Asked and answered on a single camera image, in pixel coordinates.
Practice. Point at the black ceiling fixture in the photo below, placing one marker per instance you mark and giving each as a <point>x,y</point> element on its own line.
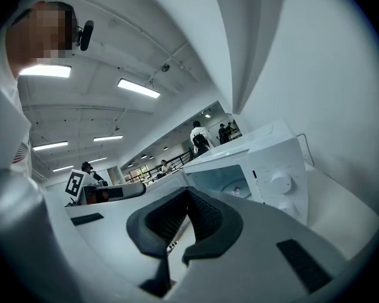
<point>165,67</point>

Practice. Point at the ceiling light panel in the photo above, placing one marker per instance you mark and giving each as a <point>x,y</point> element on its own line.
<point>139,88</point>
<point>50,146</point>
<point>108,138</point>
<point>45,71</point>
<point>63,168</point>

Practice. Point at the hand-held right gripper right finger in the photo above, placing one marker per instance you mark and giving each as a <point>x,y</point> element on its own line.
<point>256,264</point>

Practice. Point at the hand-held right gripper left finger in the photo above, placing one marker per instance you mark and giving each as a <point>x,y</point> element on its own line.
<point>113,241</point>

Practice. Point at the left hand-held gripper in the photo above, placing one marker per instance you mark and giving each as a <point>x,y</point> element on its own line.
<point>74,183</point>

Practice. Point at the person's white shirt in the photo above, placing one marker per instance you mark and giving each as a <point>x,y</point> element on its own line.
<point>4,115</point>

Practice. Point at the black head-worn camera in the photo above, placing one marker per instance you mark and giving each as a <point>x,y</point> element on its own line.
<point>85,36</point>

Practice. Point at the black metal railing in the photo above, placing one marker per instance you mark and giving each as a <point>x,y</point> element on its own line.
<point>177,161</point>

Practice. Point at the white microwave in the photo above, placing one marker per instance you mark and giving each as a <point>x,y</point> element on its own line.
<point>271,156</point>

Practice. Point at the glass turntable plate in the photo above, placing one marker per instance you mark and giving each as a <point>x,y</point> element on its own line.
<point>237,190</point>

